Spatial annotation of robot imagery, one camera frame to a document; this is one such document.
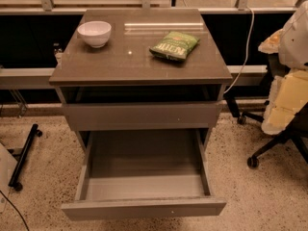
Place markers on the white ceramic bowl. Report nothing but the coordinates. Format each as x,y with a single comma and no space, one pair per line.
95,33

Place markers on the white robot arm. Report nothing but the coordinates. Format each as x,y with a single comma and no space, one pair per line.
293,48

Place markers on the black wheeled stand base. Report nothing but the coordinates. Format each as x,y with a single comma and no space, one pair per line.
21,157

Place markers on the green jalapeno chip bag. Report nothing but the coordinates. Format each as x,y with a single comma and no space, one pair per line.
175,46

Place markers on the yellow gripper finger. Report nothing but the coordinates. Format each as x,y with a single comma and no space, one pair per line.
271,44
287,96

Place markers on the closed grey top drawer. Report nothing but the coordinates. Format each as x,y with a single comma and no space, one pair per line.
99,117

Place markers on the open grey middle drawer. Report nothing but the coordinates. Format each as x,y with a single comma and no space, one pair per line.
144,174

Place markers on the black office chair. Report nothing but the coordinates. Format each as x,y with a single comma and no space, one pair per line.
293,130

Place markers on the grey drawer cabinet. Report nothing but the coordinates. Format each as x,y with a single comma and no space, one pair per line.
123,71

